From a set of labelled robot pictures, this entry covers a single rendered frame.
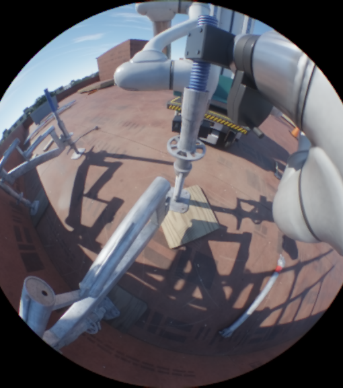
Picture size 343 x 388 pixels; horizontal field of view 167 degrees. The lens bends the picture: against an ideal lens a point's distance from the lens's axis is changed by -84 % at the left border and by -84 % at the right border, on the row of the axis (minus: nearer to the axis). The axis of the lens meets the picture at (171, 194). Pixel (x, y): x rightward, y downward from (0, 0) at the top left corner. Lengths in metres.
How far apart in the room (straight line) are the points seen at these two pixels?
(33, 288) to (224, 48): 0.34
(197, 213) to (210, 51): 0.67
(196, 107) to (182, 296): 0.77
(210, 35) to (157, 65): 0.22
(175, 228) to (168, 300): 0.41
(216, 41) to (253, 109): 0.09
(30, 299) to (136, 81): 0.44
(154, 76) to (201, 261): 0.77
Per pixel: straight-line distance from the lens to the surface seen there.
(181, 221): 0.65
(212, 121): 0.97
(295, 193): 0.15
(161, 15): 0.78
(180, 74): 0.34
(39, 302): 0.19
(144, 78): 0.34
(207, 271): 0.70
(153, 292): 0.69
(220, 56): 0.16
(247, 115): 0.16
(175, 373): 0.86
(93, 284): 0.28
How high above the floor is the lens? 0.64
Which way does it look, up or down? 63 degrees down
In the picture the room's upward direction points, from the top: 6 degrees clockwise
